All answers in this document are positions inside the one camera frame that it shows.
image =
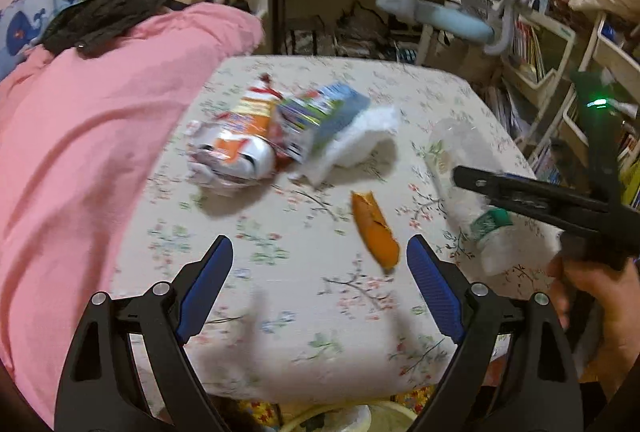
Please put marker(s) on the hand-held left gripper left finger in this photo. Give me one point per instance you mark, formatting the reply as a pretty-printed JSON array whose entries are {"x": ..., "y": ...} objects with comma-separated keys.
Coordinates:
[{"x": 207, "y": 282}]

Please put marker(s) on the black jacket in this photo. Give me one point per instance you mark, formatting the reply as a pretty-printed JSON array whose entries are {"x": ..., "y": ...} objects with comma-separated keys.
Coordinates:
[{"x": 110, "y": 12}]

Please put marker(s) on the orange snack wrapper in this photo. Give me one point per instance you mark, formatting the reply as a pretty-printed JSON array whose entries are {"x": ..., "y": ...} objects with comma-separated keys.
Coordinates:
[{"x": 240, "y": 142}]

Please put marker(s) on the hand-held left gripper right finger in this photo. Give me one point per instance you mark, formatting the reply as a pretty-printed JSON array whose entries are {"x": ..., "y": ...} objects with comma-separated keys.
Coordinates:
[{"x": 432, "y": 287}]

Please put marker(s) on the crumpled white paper napkin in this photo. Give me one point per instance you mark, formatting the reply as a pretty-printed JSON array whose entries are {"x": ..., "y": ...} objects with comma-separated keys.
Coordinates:
[{"x": 360, "y": 140}]

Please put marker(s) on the pink blanket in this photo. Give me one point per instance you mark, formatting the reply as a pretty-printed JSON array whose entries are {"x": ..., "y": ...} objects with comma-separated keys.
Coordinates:
[{"x": 100, "y": 137}]

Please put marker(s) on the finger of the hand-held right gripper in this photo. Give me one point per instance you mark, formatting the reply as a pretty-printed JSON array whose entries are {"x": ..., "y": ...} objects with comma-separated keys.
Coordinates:
[{"x": 500, "y": 187}]

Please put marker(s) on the white storage cart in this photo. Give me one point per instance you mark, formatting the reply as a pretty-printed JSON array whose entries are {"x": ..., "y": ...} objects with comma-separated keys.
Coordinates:
[{"x": 605, "y": 52}]

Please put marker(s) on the cream plastic bin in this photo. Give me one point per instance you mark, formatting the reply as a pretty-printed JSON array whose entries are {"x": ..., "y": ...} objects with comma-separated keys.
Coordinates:
[{"x": 330, "y": 419}]

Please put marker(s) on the person's right hand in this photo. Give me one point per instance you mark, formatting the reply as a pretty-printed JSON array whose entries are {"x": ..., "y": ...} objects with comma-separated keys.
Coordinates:
[{"x": 600, "y": 302}]

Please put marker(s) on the orange peel strip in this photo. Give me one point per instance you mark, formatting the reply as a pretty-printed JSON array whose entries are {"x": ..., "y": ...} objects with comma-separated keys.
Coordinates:
[{"x": 375, "y": 227}]

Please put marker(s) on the white bookshelf with books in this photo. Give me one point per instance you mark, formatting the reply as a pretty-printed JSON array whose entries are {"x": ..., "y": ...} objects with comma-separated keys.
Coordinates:
[{"x": 530, "y": 52}]

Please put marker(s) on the blue green milk carton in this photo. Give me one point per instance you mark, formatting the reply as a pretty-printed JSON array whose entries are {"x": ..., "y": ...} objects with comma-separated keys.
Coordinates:
[{"x": 320, "y": 112}]

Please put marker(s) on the clear plastic bottle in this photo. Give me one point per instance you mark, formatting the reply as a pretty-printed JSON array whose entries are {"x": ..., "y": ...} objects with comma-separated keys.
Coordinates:
[{"x": 495, "y": 224}]

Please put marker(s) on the floral tablecloth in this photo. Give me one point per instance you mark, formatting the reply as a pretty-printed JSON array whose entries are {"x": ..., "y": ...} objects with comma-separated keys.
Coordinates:
[{"x": 300, "y": 262}]

